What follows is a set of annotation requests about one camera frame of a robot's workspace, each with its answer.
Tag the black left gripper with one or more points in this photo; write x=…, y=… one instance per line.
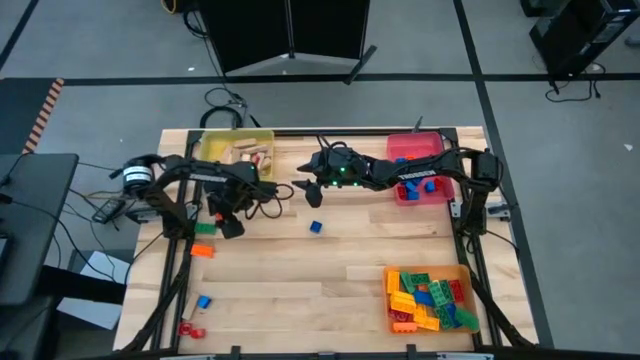
x=235, y=195

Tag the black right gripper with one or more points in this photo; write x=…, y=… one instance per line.
x=342, y=167

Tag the small red plastic brick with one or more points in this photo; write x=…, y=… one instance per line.
x=401, y=191
x=438, y=183

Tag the orange-yellow plastic brick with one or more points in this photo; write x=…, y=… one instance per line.
x=402, y=302
x=393, y=282
x=420, y=311
x=427, y=323

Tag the green plastic brick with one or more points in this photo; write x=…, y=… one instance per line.
x=467, y=320
x=407, y=282
x=420, y=278
x=205, y=228
x=434, y=293
x=442, y=317
x=445, y=291

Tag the red long plastic brick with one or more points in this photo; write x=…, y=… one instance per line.
x=456, y=291
x=398, y=315
x=191, y=330

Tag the blue long plastic brick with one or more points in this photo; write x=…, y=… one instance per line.
x=424, y=298
x=452, y=315

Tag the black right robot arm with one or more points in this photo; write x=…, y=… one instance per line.
x=417, y=174

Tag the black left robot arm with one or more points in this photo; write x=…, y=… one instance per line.
x=207, y=176

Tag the yellow translucent plastic bin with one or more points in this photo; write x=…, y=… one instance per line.
x=212, y=145

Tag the grey power supply box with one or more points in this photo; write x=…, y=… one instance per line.
x=140, y=215

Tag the pink translucent plastic bin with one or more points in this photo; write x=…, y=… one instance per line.
x=425, y=145

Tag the black power adapter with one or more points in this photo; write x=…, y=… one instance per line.
x=107, y=211

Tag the white floor board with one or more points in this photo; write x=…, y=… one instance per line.
x=100, y=265

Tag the grey metal mounting plate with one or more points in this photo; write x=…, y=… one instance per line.
x=456, y=207
x=500, y=211

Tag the black folding screen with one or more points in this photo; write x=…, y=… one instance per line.
x=250, y=30

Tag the black side desk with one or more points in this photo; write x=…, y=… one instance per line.
x=35, y=225

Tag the orange translucent plastic bin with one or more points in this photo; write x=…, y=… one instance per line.
x=472, y=300

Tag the black mat with striped edge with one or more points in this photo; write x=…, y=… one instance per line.
x=20, y=115

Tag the black equipment rack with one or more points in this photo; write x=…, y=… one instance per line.
x=580, y=30

